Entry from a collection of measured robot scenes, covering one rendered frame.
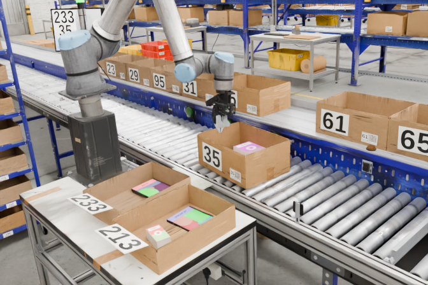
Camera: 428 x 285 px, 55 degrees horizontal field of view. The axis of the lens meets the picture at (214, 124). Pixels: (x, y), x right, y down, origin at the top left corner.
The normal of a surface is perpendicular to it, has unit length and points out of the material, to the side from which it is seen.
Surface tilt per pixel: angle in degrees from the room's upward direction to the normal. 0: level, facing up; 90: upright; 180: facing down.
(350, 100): 90
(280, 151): 91
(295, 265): 0
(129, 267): 0
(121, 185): 88
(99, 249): 0
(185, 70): 98
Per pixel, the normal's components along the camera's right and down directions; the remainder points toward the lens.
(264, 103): 0.65, 0.22
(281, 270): -0.05, -0.94
